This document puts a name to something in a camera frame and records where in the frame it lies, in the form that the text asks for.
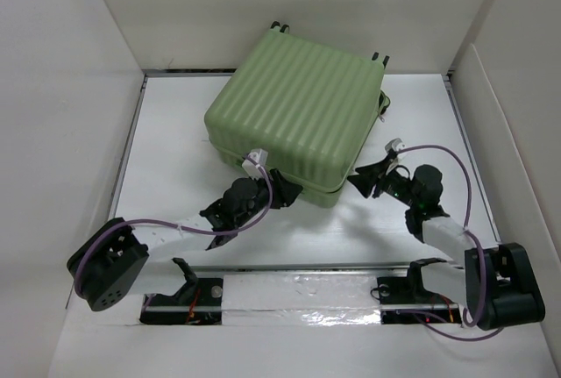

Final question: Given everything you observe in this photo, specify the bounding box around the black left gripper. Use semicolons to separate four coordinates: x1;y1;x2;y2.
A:
235;169;300;228

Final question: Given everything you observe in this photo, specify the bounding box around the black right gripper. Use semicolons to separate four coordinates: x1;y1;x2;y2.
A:
345;155;418;209

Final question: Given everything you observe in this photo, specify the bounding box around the green suitcase with blue lining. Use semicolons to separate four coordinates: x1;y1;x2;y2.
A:
204;22;391;208

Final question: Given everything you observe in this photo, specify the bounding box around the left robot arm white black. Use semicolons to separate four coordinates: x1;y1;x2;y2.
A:
67;168;303;312

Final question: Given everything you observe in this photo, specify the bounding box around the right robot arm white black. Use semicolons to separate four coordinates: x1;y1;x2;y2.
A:
347;153;546;331

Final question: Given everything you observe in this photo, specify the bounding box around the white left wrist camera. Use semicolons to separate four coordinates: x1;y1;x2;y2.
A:
242;148;268;179

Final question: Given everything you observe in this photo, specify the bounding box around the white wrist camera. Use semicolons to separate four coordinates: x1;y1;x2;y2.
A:
385;138;406;163
242;148;268;179

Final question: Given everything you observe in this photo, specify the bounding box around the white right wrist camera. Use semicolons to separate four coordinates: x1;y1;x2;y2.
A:
385;138;406;163

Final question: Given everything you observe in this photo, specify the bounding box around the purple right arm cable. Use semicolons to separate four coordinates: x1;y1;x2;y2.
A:
401;144;505;344

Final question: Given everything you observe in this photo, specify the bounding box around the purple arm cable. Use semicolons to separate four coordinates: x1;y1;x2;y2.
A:
73;156;275;316
401;144;505;344

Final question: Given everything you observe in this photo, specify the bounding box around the metal base rail with foil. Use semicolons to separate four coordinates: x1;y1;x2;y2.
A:
139;270;461;326

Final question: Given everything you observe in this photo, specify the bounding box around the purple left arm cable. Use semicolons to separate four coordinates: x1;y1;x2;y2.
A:
73;156;275;316

